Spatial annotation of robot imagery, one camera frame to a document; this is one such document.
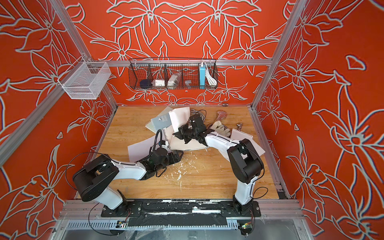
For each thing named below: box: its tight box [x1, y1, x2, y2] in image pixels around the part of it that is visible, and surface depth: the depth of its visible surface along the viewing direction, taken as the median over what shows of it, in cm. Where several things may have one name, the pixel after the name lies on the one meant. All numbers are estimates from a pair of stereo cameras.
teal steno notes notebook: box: [152, 112, 172, 131], surface depth 112 cm
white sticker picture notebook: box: [127, 127, 209, 163], surface depth 94 cm
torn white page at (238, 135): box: [231, 128, 261, 148], surface depth 101 cm
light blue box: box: [200, 64, 206, 90], surface depth 91 cm
